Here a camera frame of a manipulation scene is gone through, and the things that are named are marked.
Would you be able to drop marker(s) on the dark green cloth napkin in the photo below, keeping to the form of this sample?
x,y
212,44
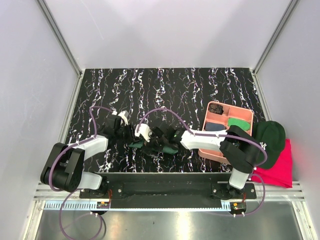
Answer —
x,y
170,150

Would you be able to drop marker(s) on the red folded cloth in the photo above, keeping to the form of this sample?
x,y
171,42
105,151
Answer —
x,y
281,174

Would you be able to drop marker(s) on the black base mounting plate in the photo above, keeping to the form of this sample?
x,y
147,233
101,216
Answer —
x,y
169,191

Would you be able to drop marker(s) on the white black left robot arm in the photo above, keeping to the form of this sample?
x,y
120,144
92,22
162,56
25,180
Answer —
x,y
63,170

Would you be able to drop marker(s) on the bright green rolled cloth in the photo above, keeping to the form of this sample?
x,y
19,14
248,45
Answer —
x,y
242,124

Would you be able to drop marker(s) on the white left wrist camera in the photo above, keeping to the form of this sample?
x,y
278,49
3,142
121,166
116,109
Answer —
x,y
123,115

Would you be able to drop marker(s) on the dark green baseball cap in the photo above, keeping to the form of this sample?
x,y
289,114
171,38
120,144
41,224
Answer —
x,y
271,136

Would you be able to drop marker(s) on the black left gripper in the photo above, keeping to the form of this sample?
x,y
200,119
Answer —
x,y
131,136

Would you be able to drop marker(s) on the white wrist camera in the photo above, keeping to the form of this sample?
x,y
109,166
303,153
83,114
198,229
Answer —
x,y
144,131
123,115

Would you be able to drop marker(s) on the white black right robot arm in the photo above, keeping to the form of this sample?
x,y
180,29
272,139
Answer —
x,y
239,148

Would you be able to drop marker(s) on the grey-blue rolled towel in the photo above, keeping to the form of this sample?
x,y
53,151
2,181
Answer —
x,y
214,127

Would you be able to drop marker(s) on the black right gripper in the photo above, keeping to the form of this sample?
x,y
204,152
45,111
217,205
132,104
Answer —
x,y
151,142

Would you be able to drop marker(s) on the dark paisley rolled tie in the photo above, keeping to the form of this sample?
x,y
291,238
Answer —
x,y
216,109

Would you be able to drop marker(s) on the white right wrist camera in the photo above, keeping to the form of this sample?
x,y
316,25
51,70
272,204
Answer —
x,y
144,131

